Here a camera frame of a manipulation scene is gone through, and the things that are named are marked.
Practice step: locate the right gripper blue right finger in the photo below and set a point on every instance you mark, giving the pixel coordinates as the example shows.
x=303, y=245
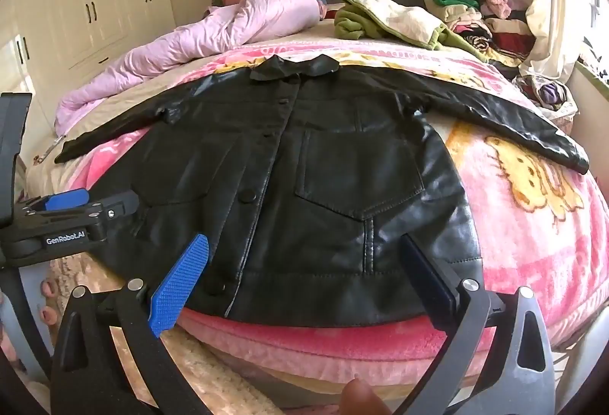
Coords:
x=517, y=376

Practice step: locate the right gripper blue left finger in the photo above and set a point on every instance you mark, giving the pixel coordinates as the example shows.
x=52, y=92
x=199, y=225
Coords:
x=88, y=376

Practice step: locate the black leather jacket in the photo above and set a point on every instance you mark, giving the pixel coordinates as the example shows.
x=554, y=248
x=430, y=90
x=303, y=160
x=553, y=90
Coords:
x=304, y=177

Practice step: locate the pile of folded clothes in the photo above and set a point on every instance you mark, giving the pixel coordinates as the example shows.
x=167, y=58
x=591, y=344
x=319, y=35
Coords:
x=497, y=28

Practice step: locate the person's left hand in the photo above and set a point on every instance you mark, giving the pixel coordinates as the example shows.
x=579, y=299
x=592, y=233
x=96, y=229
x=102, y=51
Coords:
x=21, y=306

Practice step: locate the person's right hand thumb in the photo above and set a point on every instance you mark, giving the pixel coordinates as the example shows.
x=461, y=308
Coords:
x=357, y=398

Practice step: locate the cream built-in wardrobe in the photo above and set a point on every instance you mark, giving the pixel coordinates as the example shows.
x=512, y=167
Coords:
x=50, y=47

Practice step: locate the patterned cloth bundle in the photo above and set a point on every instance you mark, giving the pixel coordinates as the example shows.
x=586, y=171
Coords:
x=552, y=98

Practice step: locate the lilac quilted duvet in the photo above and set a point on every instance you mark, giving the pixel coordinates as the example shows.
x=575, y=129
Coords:
x=224, y=28

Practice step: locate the green and cream blanket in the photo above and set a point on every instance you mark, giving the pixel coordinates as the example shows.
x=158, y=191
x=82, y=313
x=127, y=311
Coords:
x=386, y=19

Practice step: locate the cream curtain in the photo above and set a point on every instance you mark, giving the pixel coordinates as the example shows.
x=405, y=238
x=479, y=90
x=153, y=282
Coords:
x=558, y=27

